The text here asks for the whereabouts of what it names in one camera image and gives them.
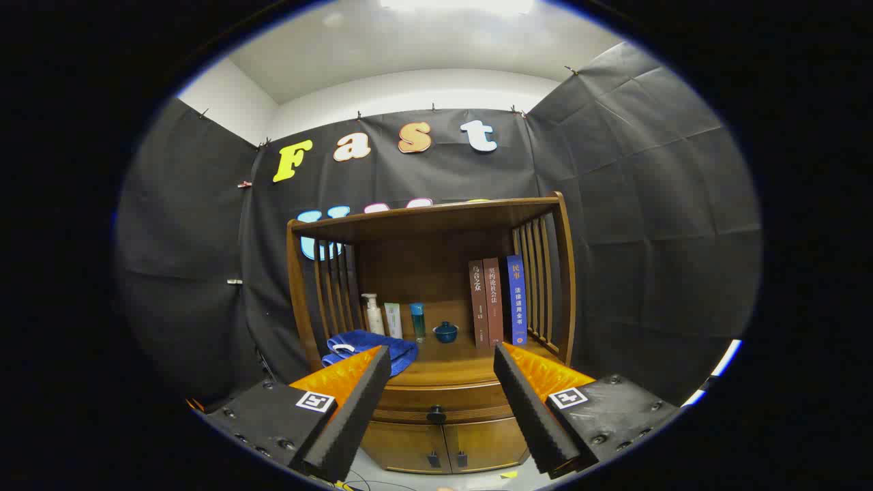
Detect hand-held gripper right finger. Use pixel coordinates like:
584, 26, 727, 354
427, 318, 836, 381
492, 342, 683, 479

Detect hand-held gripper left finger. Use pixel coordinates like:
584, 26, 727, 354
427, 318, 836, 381
193, 344, 393, 483

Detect wooden drawer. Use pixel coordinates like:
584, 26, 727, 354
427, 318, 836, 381
372, 382, 516, 425

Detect wooden cabinet door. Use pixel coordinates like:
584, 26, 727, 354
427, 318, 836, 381
445, 417, 529, 471
361, 421, 451, 475

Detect wooden countertop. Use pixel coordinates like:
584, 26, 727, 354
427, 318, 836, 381
321, 334, 570, 389

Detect wooden cabinet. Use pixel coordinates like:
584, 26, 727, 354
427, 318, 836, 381
286, 192, 577, 475

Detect blue folded towel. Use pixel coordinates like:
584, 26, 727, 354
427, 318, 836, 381
322, 329, 419, 377

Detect white pump bottle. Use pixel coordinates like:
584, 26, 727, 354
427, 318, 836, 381
361, 293, 386, 336

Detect blue book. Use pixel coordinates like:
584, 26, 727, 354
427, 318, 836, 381
506, 255, 528, 346

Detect dark brown book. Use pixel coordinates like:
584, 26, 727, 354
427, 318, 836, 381
468, 260, 490, 349

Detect reddish brown book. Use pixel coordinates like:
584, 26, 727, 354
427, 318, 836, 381
483, 258, 504, 346

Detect black backdrop cloth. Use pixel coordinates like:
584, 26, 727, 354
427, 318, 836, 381
115, 42, 763, 410

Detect black floor cable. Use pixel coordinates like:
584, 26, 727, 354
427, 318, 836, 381
339, 477, 417, 491

